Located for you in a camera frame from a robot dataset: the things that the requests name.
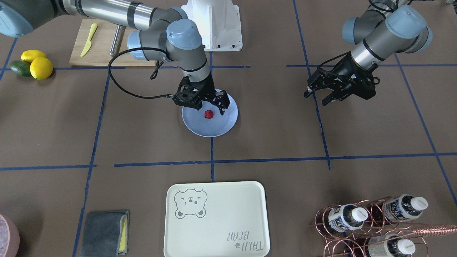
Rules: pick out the wooden cutting board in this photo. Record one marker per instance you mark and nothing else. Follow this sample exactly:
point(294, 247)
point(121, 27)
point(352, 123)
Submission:
point(99, 53)

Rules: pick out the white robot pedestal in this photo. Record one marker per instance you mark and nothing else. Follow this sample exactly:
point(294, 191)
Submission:
point(218, 22)

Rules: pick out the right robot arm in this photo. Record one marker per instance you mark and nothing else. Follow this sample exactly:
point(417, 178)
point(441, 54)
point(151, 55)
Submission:
point(163, 35)

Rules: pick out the copper wire bottle rack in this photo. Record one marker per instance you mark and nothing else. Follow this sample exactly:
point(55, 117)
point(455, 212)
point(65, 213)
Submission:
point(353, 243)

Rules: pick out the cream bear tray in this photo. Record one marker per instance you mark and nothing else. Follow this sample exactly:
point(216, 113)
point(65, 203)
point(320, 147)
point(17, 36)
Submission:
point(217, 219)

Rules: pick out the grey folded cloth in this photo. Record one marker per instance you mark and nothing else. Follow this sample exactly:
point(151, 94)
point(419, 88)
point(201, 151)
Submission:
point(106, 234)

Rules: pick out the yellow plastic knife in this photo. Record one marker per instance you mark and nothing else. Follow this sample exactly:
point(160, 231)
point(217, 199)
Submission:
point(88, 42)

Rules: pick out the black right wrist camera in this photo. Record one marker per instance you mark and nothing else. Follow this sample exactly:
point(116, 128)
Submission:
point(188, 94)

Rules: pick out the yellow lemon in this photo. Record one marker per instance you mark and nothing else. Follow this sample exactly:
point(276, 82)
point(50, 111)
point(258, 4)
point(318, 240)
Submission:
point(29, 55)
point(41, 68)

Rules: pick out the green lime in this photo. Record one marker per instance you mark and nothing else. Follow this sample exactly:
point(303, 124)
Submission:
point(21, 68)

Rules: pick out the red strawberry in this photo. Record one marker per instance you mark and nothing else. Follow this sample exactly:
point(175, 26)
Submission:
point(208, 114)

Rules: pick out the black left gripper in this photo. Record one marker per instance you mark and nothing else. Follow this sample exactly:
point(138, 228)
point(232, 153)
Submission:
point(343, 71)

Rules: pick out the pink bowl with ice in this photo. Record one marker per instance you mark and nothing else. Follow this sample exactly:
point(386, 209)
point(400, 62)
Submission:
point(9, 237)

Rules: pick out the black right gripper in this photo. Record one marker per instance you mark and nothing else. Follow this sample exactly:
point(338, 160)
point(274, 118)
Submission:
point(206, 88)

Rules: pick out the steel cylinder tool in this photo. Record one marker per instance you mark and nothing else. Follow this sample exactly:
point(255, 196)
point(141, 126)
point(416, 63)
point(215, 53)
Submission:
point(117, 39)

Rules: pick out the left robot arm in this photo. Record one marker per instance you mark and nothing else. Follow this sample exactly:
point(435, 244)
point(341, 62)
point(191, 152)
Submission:
point(385, 28)

